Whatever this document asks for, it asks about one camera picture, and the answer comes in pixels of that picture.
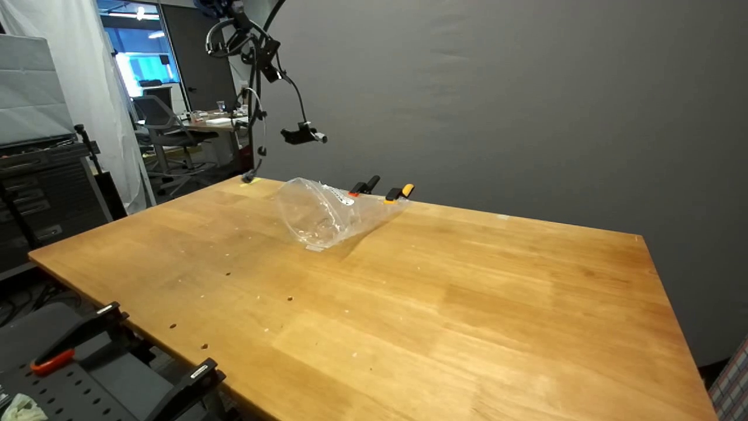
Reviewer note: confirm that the clear plastic bag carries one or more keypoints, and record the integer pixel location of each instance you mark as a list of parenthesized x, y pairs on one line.
[(320, 217)]

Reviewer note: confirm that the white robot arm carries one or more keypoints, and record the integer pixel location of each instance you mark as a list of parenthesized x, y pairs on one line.
[(221, 7)]

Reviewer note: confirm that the black orange clamp on table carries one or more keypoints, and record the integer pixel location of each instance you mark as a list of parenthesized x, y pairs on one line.
[(365, 189)]

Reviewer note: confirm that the black yellow clamp on table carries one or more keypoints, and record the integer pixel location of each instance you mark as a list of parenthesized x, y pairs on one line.
[(400, 192)]

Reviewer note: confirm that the office chair in background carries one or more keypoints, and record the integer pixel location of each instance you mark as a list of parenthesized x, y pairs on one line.
[(167, 131)]

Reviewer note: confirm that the black clamp near table corner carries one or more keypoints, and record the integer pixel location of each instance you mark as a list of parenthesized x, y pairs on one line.
[(195, 390)]

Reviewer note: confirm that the grey photo backdrop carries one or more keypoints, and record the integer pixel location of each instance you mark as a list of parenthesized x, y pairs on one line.
[(608, 113)]

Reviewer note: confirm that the black equipment rack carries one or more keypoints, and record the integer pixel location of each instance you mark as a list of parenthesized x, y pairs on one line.
[(50, 189)]

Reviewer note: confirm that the white curtain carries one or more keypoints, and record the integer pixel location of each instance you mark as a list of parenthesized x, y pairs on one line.
[(90, 83)]

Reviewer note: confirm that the crumpled white paper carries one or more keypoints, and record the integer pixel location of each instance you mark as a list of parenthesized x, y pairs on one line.
[(25, 407)]

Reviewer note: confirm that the black clamp with orange handle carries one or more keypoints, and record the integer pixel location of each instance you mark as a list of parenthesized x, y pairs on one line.
[(61, 352)]

